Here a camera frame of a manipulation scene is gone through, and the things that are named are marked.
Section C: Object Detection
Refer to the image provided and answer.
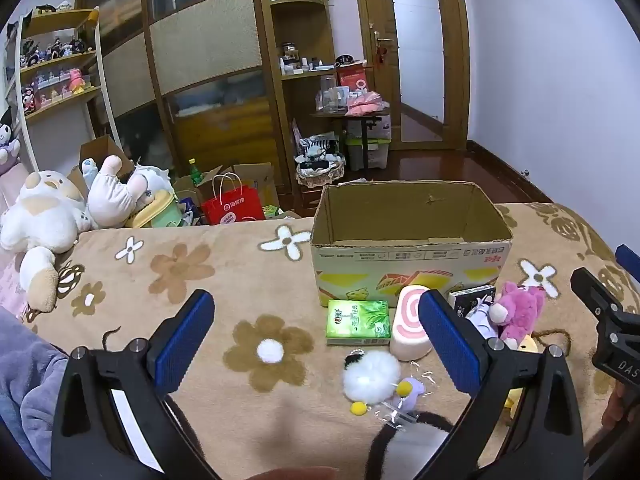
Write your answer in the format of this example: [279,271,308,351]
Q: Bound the translucent storage bin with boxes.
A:
[345,130,391,171]

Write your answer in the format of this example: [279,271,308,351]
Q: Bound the brown cardboard box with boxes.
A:
[67,135,135,186]
[172,162,281,221]

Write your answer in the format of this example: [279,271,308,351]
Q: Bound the pink swirl cake roll plush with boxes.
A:
[389,284,435,360]

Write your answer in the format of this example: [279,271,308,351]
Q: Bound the red box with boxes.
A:
[336,62,373,92]

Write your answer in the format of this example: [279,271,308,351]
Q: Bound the beige floral blanket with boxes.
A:
[20,201,640,480]

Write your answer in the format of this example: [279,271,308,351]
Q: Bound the black purple plush doll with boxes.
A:
[0,107,23,176]

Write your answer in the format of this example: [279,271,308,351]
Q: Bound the green tissue pack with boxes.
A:
[326,300,392,347]

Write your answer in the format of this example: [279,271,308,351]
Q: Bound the white plush with pink feet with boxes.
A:
[80,154,176,228]

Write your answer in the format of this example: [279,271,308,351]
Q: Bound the person's right hand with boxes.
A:
[601,382,630,428]

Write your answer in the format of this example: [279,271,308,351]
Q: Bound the wooden wardrobe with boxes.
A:
[75,0,341,201]

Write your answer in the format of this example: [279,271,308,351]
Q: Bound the person's lilac clothing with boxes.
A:
[0,305,68,476]

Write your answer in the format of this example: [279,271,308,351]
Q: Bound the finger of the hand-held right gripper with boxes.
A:
[615,244,640,273]
[570,267,626,323]

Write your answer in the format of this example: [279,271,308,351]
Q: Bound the lace trimmed basket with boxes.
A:
[295,152,347,191]

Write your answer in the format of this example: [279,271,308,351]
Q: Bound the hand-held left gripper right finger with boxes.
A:
[417,289,586,480]

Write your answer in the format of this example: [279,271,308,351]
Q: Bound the large white beige plush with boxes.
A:
[0,170,98,313]

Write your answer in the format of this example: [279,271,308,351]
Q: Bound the small black box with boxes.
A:
[447,284,497,318]

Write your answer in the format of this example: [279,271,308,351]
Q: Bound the small purple toy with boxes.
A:
[395,377,427,411]

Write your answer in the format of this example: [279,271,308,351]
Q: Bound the green yellow plush toy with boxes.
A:
[125,192,182,229]

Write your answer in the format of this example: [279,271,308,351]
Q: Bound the wooden display shelf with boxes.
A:
[4,7,123,171]

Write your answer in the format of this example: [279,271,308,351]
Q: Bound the white fluffy pompom keychain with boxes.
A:
[342,350,401,417]

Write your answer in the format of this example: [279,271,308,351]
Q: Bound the clear plastic container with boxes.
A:
[315,75,351,113]

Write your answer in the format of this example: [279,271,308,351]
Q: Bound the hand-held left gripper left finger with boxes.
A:
[51,289,221,480]

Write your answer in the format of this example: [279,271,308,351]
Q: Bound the pink bear plush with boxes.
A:
[489,281,546,350]

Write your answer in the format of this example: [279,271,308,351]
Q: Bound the red paper bag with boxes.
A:
[201,172,266,226]

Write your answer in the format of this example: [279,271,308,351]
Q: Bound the row of small figurines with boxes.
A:
[19,35,97,111]

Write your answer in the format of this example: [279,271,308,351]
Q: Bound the wooden door with glass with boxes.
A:
[352,0,471,151]

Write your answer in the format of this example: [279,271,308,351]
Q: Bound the small dark side table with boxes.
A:
[310,107,391,181]

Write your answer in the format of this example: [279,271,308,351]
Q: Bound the purple white-haired doll plush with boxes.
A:
[465,296,501,341]

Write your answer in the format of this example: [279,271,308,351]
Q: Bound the pink plastic bag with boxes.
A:
[346,91,386,117]

